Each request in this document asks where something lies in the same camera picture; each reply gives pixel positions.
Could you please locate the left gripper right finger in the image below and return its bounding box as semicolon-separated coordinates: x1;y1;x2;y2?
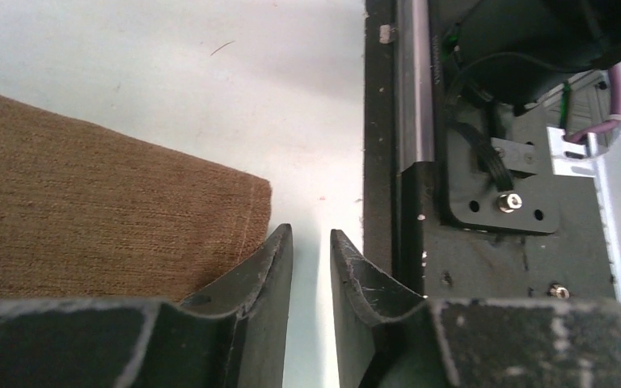
330;230;621;387

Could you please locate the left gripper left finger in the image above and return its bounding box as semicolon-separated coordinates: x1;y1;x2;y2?
0;224;294;387

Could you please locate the brown cloth napkin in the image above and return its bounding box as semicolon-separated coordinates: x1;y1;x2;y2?
0;96;272;301

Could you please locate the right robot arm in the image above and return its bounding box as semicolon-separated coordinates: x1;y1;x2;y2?
441;1;621;106

